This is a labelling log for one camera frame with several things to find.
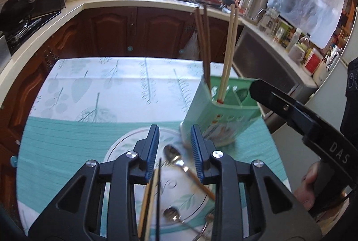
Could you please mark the glass pitcher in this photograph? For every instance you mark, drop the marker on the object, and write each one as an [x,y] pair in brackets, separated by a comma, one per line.
[268,21]

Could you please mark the black wok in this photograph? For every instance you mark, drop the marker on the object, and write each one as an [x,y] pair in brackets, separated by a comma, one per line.
[11,9]

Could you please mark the clear plastic bottle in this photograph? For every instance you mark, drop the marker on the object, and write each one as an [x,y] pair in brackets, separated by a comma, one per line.
[304,41]

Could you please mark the brown wooden chopstick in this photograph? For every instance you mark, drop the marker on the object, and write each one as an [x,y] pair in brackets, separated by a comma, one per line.
[207,42]
[198,34]

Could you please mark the white kitchen countertop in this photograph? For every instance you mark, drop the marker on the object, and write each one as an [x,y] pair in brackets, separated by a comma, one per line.
[78,6]

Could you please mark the red label jar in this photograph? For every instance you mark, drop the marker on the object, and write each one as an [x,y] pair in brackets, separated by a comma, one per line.
[313,62]

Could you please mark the steel splash plate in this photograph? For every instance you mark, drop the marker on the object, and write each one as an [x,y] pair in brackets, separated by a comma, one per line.
[3,49]

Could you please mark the white plastic bottle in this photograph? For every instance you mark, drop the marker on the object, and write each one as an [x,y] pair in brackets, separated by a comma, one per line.
[295,37]

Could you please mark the light bamboo chopstick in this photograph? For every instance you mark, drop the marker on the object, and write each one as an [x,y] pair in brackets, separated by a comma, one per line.
[233,48]
[144,204]
[151,210]
[229,42]

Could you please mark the white refrigerator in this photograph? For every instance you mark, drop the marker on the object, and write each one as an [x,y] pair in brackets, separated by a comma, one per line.
[288,146]

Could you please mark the white mug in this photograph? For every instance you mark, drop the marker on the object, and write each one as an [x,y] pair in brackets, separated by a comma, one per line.
[296,55]

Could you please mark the black chopstick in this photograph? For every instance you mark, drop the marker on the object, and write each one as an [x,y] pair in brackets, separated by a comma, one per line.
[158,196]

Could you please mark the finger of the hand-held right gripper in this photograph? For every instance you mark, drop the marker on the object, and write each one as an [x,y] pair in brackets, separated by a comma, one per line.
[279,102]

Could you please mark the green plastic utensil holder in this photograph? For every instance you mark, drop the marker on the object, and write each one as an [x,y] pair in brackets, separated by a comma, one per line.
[204,115]

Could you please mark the steel electric kettle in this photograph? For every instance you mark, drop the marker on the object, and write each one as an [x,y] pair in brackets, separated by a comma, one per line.
[254,2]

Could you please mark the person's right hand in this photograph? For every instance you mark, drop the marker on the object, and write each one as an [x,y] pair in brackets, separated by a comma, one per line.
[306,188]

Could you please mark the small steel spoon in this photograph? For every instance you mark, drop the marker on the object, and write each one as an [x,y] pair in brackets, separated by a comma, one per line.
[170,214]

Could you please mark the brown wooden kitchen cabinets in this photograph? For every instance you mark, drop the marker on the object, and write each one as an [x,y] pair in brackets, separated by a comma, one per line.
[112,31]

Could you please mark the green carton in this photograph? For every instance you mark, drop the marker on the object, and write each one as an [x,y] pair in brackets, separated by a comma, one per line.
[282,31]

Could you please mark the gas stove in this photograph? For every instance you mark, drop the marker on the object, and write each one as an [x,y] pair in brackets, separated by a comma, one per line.
[22,30]

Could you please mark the steel fork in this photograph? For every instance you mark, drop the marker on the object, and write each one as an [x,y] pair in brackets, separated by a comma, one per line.
[208,219]

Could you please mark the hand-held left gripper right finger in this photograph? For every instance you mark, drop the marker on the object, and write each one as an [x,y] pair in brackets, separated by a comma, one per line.
[197,151]

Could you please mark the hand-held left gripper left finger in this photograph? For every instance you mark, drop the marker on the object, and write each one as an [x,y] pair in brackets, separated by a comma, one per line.
[153,151]

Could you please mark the white plastic bag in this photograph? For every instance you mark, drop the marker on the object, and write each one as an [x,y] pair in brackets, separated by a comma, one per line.
[191,46]

